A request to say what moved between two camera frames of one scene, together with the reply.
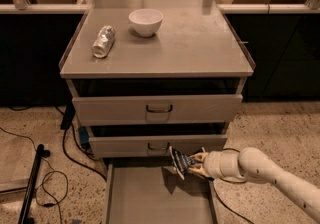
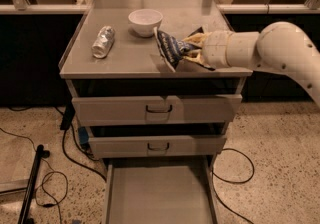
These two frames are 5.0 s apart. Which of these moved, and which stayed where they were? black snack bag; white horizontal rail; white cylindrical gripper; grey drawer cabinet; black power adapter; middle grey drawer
Moved: black snack bag; white cylindrical gripper
Stayed: grey drawer cabinet; white horizontal rail; black power adapter; middle grey drawer
